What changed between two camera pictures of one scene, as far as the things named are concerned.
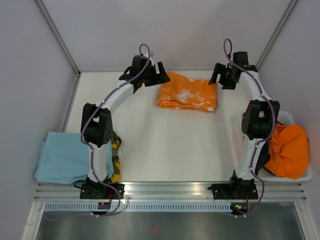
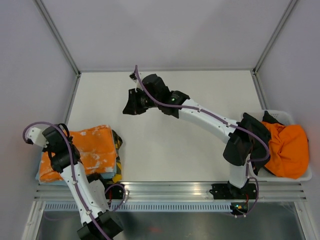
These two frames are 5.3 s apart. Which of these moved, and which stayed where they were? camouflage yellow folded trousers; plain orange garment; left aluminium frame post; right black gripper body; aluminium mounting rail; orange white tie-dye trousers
Moved: orange white tie-dye trousers; right black gripper body
Stayed: camouflage yellow folded trousers; left aluminium frame post; plain orange garment; aluminium mounting rail
